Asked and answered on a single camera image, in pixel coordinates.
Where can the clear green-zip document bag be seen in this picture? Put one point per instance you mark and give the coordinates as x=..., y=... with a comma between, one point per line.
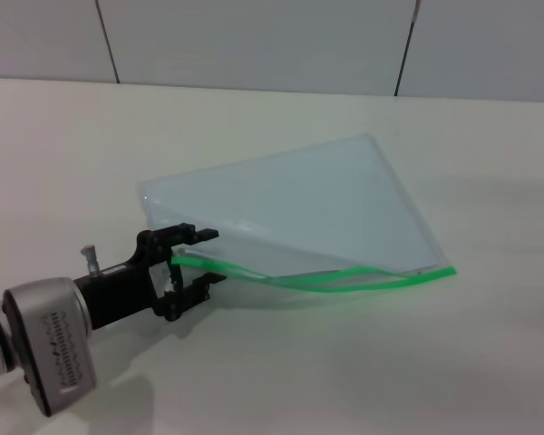
x=299, y=204

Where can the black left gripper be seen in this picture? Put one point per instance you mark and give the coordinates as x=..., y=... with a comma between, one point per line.
x=118, y=290

